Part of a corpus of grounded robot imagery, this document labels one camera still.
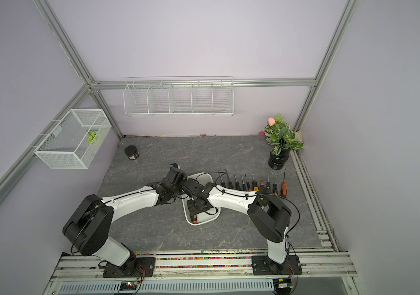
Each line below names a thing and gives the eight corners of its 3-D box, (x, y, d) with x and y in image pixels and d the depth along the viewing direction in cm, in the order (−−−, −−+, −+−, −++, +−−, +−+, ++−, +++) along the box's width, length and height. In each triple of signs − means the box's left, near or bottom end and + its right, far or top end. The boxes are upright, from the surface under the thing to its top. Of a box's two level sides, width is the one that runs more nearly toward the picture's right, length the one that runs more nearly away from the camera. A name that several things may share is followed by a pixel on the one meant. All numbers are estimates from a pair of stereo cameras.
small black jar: (126, 159, 112) (122, 154, 109) (129, 150, 117) (126, 145, 113) (138, 159, 112) (135, 154, 109) (141, 150, 117) (139, 145, 113)
